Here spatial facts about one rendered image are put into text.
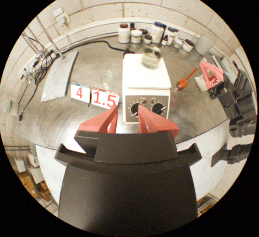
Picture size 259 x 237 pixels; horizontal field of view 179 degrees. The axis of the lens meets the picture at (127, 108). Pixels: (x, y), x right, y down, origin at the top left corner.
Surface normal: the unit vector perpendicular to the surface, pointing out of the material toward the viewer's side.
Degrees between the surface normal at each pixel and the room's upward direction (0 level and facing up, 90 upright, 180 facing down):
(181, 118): 0
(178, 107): 0
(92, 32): 90
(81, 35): 90
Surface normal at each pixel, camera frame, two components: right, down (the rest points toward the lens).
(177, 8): 0.11, 0.96
